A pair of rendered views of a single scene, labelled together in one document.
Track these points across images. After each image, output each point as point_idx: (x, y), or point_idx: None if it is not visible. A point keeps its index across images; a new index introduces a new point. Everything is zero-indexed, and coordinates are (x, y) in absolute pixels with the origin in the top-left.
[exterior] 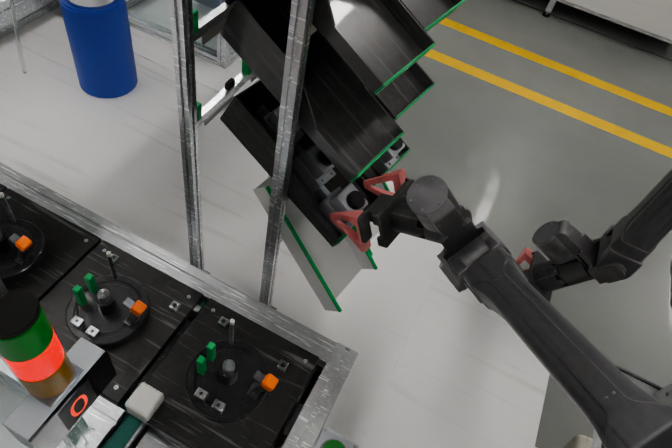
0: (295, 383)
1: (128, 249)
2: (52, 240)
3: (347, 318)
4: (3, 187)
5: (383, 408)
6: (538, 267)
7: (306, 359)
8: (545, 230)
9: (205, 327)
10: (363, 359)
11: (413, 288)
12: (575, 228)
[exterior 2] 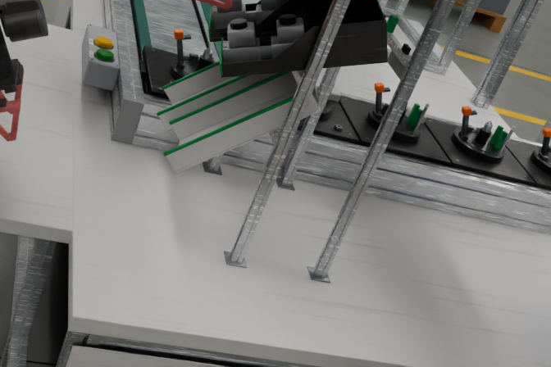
0: (156, 79)
1: (339, 142)
2: None
3: (139, 173)
4: (453, 162)
5: (67, 124)
6: (11, 64)
7: (160, 88)
8: (43, 20)
9: None
10: (105, 148)
11: (90, 204)
12: (20, 0)
